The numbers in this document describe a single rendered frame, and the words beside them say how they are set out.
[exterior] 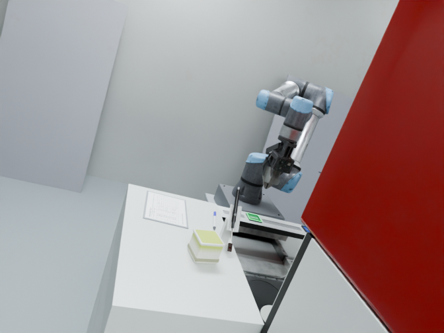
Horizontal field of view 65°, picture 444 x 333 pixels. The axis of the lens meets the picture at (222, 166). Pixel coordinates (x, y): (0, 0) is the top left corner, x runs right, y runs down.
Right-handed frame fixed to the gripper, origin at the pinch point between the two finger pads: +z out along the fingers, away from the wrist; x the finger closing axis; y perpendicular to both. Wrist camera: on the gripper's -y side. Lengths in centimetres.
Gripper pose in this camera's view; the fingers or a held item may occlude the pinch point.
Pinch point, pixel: (266, 184)
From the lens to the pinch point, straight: 136.0
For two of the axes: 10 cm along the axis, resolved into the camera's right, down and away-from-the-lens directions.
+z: -3.3, 9.0, 2.8
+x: 9.2, 2.5, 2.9
